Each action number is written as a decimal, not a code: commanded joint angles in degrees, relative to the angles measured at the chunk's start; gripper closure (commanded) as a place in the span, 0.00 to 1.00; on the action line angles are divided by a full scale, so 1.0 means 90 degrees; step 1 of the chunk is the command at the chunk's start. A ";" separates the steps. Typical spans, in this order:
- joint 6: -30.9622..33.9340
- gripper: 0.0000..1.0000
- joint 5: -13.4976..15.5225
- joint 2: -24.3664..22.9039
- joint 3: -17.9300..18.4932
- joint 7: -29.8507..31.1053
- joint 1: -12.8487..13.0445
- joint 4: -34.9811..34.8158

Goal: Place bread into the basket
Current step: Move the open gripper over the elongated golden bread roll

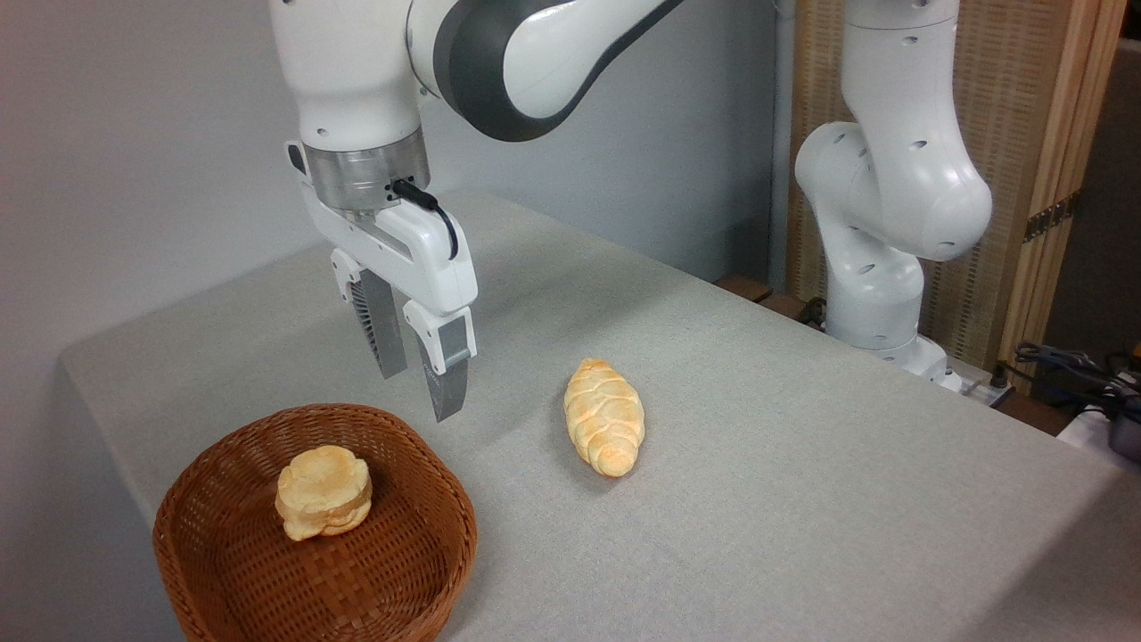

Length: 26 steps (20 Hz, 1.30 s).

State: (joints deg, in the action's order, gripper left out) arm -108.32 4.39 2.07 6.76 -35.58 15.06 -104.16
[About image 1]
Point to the brown wicker basket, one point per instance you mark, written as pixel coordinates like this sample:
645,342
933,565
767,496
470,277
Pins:
374,571

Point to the round flower-shaped bread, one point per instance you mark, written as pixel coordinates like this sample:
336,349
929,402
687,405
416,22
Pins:
323,492

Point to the wooden bamboo folding screen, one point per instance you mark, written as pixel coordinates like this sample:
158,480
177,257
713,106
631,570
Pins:
1016,98

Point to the brass screen hinge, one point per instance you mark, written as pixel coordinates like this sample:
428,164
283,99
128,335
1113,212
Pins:
1050,217

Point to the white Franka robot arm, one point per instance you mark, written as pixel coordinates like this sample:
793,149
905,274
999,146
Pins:
343,71

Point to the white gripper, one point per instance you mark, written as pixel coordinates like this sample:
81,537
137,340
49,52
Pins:
428,254

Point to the grey tablecloth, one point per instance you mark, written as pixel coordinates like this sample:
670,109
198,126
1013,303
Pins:
758,499

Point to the long braided bread loaf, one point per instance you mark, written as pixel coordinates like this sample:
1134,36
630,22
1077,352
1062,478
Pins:
604,417

